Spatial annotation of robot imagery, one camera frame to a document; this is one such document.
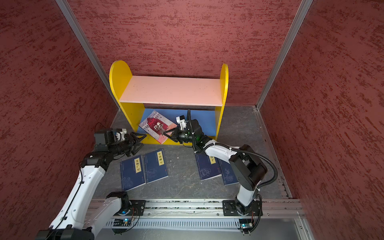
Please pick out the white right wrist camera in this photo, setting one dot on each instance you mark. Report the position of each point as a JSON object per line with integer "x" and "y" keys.
{"x": 181, "y": 120}

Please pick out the yellow pink blue bookshelf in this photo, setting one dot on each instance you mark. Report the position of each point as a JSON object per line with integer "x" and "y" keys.
{"x": 139, "y": 96}

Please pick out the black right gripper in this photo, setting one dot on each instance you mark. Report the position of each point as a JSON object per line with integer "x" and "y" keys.
{"x": 177, "y": 134}

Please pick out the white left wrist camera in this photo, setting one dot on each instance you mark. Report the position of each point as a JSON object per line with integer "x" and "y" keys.
{"x": 120, "y": 134}

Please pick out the red Hamlet picture book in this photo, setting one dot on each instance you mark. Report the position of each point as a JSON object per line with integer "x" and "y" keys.
{"x": 155, "y": 124}

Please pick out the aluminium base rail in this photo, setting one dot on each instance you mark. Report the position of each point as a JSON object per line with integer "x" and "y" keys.
{"x": 213, "y": 208}

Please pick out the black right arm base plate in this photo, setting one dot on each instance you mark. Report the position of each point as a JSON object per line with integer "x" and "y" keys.
{"x": 235, "y": 208}

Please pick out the right aluminium corner profile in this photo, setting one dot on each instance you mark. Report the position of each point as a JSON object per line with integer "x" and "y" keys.
{"x": 285, "y": 48}

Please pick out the controller circuit board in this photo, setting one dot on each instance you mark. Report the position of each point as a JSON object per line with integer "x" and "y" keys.
{"x": 124, "y": 223}
{"x": 246, "y": 224}

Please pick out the blue book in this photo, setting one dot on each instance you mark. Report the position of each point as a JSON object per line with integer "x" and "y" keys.
{"x": 208, "y": 167}
{"x": 155, "y": 166}
{"x": 132, "y": 173}
{"x": 228, "y": 175}

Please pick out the right controller circuit board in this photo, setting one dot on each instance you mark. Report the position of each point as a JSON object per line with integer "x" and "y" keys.
{"x": 246, "y": 224}

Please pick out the left controller circuit board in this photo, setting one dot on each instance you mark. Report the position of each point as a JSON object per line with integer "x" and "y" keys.
{"x": 124, "y": 223}

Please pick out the left aluminium corner profile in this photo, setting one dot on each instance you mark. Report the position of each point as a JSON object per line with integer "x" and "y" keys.
{"x": 79, "y": 33}

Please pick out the aluminium corner profile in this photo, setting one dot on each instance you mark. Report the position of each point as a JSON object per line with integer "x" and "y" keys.
{"x": 285, "y": 48}
{"x": 79, "y": 33}

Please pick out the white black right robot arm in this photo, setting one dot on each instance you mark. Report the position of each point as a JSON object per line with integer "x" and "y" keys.
{"x": 248, "y": 166}

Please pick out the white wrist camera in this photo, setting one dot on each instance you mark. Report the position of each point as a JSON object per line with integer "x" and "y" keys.
{"x": 120, "y": 134}
{"x": 181, "y": 120}

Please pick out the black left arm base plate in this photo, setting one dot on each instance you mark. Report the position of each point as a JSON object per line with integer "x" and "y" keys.
{"x": 138, "y": 207}

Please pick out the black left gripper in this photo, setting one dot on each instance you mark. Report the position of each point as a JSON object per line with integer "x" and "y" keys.
{"x": 131, "y": 142}

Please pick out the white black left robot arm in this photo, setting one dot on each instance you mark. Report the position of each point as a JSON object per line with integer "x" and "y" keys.
{"x": 71, "y": 222}

